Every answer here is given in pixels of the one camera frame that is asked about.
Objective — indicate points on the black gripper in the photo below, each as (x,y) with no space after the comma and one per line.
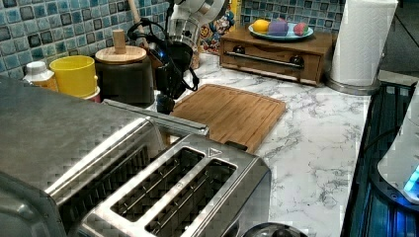
(175,59)

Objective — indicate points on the silver toaster oven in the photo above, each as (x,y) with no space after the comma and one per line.
(61,156)

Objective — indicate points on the paper towel roll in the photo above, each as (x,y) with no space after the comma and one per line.
(359,46)

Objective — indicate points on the red toy fruit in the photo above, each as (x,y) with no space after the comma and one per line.
(300,29)

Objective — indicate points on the yellow mug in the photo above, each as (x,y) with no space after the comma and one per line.
(75,75)

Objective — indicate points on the yellow cereal box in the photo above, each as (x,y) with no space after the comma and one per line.
(211,33)

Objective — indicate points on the silver two-slot toaster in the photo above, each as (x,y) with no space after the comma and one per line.
(196,188)

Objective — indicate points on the bamboo cutting board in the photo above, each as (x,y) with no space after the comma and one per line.
(232,114)

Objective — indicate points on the light blue plate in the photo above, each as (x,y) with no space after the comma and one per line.
(290,35)

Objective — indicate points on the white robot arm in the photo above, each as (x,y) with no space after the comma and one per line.
(185,18)

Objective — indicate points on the wooden drawer box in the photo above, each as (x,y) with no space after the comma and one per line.
(303,60)

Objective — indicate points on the black jar with wooden lid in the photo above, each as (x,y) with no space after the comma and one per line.
(125,73)

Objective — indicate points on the purple toy fruit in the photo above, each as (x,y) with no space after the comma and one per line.
(278,28)

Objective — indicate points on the yellow toy lemon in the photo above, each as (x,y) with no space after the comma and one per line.
(260,26)

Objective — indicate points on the wooden pestle stick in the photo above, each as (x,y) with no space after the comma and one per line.
(136,19)

